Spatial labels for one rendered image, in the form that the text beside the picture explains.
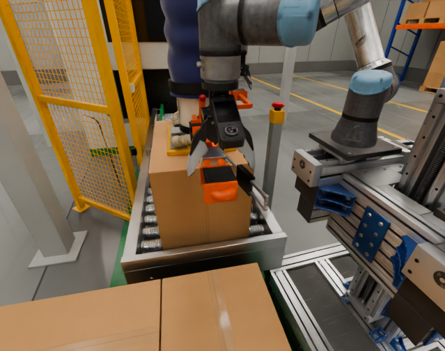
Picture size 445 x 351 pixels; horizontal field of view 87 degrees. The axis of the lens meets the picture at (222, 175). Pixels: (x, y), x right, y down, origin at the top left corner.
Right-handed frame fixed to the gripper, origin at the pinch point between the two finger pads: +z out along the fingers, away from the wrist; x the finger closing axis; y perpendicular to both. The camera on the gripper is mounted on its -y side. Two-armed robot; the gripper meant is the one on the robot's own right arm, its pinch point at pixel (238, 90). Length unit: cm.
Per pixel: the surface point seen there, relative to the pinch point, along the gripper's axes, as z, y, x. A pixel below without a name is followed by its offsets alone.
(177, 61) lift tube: -19, 37, -33
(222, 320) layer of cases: 56, 93, -26
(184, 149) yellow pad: 13, 46, -33
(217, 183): 0, 94, -27
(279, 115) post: 12.6, 10.8, 22.1
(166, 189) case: 23, 59, -41
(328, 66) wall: 91, -864, 607
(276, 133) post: 23.1, 10.4, 21.9
